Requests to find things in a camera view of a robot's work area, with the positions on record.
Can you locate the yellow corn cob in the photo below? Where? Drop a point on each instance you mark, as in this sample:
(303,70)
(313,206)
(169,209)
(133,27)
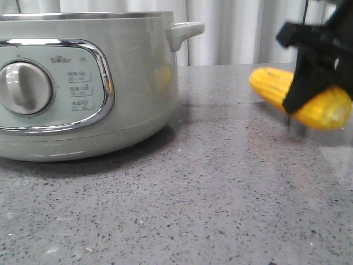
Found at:
(328,110)

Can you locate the white curtain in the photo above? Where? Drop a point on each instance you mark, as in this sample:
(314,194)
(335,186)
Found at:
(236,32)

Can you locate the pale green electric pot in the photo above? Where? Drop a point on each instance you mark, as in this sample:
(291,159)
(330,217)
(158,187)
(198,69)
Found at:
(115,80)

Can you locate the grey timer knob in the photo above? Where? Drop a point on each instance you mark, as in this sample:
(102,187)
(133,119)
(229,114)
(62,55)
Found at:
(25,88)

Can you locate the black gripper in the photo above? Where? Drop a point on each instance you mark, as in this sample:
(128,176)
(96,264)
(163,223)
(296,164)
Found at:
(324,57)

